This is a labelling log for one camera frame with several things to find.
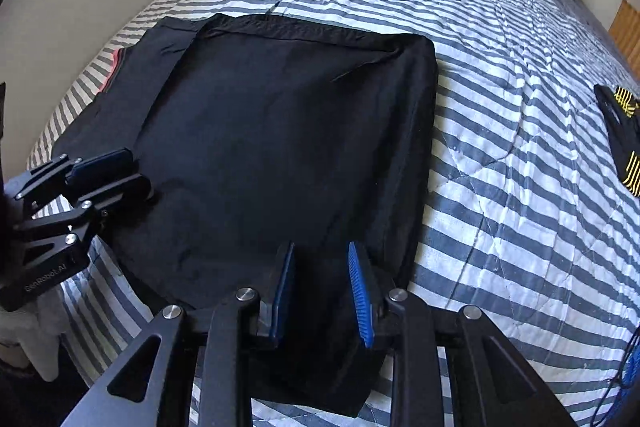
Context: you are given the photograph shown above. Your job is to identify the black garment with yellow print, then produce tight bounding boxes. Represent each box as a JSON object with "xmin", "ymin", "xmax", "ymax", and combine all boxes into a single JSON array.
[{"xmin": 594, "ymin": 83, "xmax": 640, "ymax": 200}]

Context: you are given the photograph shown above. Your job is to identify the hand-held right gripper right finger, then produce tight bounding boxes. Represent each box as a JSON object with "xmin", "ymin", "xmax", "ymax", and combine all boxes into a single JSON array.
[{"xmin": 347, "ymin": 241, "xmax": 578, "ymax": 427}]

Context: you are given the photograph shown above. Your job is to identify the black cord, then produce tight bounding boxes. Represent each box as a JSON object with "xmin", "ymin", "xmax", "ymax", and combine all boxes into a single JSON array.
[{"xmin": 590, "ymin": 322, "xmax": 640, "ymax": 427}]

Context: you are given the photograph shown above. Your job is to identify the blue white striped quilt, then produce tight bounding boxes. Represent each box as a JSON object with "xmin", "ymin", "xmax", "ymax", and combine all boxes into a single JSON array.
[{"xmin": 37, "ymin": 0, "xmax": 640, "ymax": 427}]

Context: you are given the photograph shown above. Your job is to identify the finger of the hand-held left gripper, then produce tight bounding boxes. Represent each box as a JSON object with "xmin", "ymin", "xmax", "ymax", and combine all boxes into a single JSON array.
[
  {"xmin": 7, "ymin": 148, "xmax": 135, "ymax": 204},
  {"xmin": 12, "ymin": 174, "xmax": 153, "ymax": 265}
]

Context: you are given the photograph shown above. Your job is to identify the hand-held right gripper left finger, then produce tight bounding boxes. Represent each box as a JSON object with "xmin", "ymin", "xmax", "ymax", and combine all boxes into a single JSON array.
[{"xmin": 60, "ymin": 241, "xmax": 297, "ymax": 427}]

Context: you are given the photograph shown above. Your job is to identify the black pants with pink waistband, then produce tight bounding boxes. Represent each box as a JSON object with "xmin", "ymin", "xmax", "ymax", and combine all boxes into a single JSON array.
[{"xmin": 50, "ymin": 13, "xmax": 440, "ymax": 418}]

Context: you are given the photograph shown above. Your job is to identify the wooden slatted railing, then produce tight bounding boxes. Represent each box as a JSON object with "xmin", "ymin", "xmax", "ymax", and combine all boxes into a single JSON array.
[{"xmin": 609, "ymin": 0, "xmax": 640, "ymax": 68}]

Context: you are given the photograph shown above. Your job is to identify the person's left hand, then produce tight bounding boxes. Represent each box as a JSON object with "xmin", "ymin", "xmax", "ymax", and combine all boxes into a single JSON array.
[{"xmin": 0, "ymin": 292, "xmax": 67, "ymax": 374}]

